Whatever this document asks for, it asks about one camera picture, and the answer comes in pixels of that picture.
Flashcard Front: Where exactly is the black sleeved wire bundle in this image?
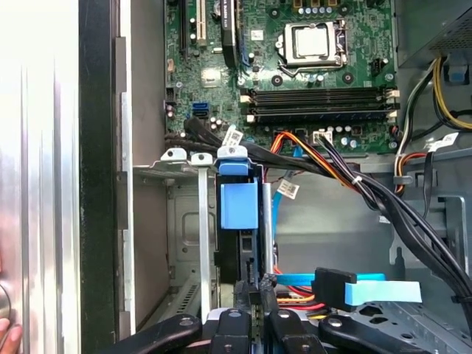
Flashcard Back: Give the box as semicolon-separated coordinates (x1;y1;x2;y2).
182;116;472;314

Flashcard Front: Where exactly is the metal socket cover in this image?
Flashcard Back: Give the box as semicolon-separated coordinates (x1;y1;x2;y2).
282;20;347;71

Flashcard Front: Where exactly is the green motherboard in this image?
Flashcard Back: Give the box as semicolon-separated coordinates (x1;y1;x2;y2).
164;0;401;156

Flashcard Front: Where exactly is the hard disk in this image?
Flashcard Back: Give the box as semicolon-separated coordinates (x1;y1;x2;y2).
215;145;277;354

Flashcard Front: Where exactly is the grey power supply unit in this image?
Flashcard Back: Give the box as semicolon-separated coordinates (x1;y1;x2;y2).
396;0;472;71

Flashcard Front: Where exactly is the light blue data wire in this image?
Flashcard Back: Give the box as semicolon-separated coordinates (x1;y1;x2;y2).
271;145;423;314

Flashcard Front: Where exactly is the red orange power wire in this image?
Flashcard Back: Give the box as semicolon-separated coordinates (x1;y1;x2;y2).
275;290;329;321

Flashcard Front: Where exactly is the black open PC case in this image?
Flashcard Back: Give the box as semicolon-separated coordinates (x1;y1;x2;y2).
77;0;472;354

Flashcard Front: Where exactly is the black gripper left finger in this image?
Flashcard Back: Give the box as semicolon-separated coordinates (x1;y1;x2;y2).
97;280;259;354

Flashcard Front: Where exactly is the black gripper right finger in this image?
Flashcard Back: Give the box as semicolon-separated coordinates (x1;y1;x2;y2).
259;273;431;354

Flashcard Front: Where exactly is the silver CPU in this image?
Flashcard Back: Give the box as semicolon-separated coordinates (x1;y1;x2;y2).
293;24;331;60

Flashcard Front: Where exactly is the metal disk bay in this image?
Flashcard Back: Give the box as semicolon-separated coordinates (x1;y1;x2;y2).
131;145;276;318

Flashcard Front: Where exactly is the black graphics card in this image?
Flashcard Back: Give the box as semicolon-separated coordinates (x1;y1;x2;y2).
219;0;246;69

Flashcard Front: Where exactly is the orange wire bundle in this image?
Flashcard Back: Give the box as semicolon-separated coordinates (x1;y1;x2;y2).
270;131;361;191

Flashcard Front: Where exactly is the yellow wire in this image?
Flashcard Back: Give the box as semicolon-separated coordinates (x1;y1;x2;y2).
431;55;472;132

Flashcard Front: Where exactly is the person's bare hand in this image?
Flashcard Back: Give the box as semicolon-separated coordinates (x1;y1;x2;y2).
0;319;23;354

